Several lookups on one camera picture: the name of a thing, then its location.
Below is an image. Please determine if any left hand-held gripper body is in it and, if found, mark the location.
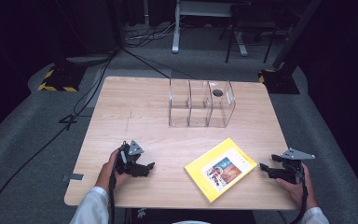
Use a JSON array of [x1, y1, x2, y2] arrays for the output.
[[114, 139, 145, 178]]

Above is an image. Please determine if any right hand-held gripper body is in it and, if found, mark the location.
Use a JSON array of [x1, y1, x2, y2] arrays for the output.
[[279, 147, 316, 185]]

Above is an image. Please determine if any yellow book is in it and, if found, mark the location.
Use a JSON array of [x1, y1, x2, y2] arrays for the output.
[[184, 137, 258, 204]]

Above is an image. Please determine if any clear acrylic divided organizer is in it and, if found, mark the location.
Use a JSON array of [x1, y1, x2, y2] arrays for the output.
[[168, 77, 237, 129]]

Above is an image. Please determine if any person's left hand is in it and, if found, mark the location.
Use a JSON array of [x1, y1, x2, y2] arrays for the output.
[[95, 148, 131, 194]]

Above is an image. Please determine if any person's right hand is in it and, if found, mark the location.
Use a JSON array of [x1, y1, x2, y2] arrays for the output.
[[274, 163, 320, 213]]

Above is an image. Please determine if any black case with white logo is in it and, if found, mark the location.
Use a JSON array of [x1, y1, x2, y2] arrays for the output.
[[124, 207, 257, 224]]

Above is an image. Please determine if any grey tape strip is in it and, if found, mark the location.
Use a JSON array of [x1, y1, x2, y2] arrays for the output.
[[62, 173, 85, 182]]

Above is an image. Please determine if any black stand base striped edge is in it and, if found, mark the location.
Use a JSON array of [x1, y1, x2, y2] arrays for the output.
[[37, 63, 87, 92], [258, 68, 301, 95]]

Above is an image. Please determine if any dark slanted pole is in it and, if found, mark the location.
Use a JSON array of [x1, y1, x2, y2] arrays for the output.
[[271, 0, 324, 70]]

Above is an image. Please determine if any black chair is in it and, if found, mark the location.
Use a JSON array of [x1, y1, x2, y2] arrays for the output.
[[218, 3, 279, 64]]

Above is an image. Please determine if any right hand-held gripper black cable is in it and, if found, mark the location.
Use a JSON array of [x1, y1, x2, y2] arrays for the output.
[[290, 169, 310, 224]]

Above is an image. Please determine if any long black floor cable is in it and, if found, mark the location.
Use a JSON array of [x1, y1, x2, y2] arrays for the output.
[[0, 48, 119, 224]]

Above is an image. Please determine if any bundle of floor cables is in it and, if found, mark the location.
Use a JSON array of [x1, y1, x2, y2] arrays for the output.
[[123, 21, 183, 49]]

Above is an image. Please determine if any white desk frame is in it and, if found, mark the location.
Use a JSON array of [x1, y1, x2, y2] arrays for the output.
[[171, 0, 250, 57]]

